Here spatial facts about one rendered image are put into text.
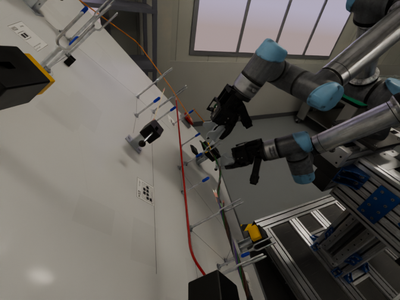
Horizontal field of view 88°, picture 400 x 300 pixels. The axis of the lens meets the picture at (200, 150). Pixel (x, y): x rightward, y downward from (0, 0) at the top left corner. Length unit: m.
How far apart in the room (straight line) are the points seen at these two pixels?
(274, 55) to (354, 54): 0.20
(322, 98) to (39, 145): 0.59
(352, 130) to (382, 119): 0.08
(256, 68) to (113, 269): 0.54
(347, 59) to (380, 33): 0.10
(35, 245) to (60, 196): 0.06
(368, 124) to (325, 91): 0.29
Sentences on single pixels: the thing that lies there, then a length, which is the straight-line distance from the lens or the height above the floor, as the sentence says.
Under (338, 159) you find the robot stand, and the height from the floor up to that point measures 1.07.
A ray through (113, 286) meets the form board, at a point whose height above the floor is 1.29.
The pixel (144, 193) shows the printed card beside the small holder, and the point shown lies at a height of 1.26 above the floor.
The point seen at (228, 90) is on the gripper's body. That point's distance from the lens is 0.63.
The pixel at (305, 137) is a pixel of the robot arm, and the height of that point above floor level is 1.25.
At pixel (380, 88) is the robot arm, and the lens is 1.18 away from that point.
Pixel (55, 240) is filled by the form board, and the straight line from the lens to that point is 0.29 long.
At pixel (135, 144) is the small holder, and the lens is 0.48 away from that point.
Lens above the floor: 1.59
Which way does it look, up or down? 38 degrees down
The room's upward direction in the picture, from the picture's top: 10 degrees clockwise
